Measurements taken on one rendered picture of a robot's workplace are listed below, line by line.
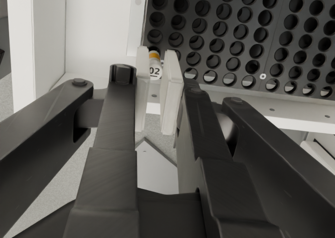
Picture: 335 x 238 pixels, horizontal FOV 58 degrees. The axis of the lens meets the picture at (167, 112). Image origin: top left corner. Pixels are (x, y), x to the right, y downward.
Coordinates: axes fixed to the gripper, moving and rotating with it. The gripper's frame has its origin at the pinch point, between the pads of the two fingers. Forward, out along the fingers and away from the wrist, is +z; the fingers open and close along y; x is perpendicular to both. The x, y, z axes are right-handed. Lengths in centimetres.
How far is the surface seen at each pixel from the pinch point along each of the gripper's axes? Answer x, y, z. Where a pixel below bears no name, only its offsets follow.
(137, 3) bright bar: 3.3, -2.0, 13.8
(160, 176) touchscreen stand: -74, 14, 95
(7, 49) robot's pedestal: -16, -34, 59
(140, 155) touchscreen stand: -65, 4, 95
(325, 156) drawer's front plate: -10.4, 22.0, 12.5
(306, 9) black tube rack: 5.3, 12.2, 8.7
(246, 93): -4.6, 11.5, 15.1
